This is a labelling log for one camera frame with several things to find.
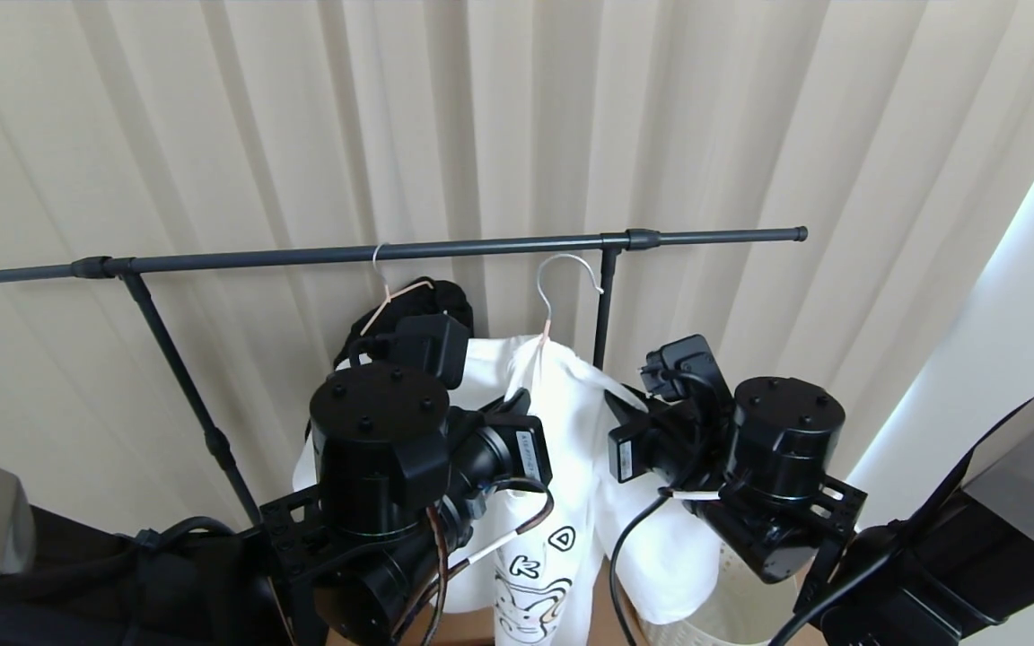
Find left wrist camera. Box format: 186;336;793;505
351;314;471;388

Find white curtain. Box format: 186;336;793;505
0;0;1034;575

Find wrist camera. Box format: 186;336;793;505
351;314;471;388
641;335;733;405

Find black shorts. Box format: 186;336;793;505
335;278;475;371

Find pink clothes hanger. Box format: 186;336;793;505
535;254;605;349
360;244;435;337

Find white laundry basket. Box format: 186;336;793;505
638;538;805;646

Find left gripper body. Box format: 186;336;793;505
313;408;556;644

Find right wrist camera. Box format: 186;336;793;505
641;335;733;405

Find white garment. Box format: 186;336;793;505
293;334;724;646

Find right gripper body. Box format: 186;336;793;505
607;399;829;584

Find black clothes rack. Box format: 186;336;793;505
0;227;808;528

